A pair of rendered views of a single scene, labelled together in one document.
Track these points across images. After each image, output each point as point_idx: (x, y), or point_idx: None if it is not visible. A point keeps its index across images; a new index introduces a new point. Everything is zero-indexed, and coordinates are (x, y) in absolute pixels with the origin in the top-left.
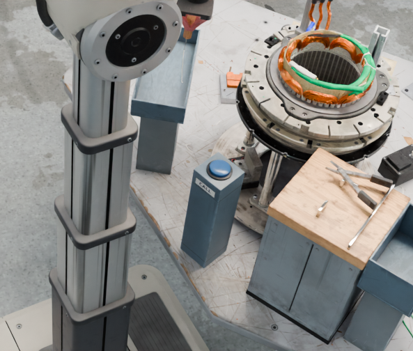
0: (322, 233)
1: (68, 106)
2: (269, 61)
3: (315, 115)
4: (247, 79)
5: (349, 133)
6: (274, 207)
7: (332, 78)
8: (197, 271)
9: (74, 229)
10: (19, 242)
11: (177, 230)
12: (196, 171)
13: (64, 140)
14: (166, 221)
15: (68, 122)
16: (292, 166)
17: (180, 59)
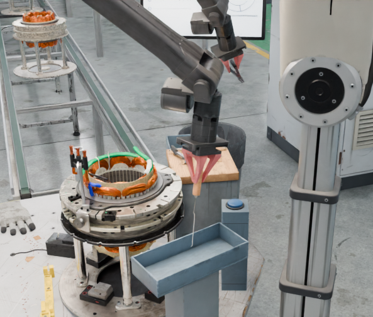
0: (229, 156)
1: (330, 194)
2: (138, 201)
3: (161, 172)
4: (165, 202)
5: (156, 163)
6: (236, 171)
7: None
8: (250, 276)
9: (331, 271)
10: None
11: (236, 299)
12: (248, 211)
13: (333, 219)
14: (237, 307)
15: (338, 188)
16: (116, 287)
17: (163, 268)
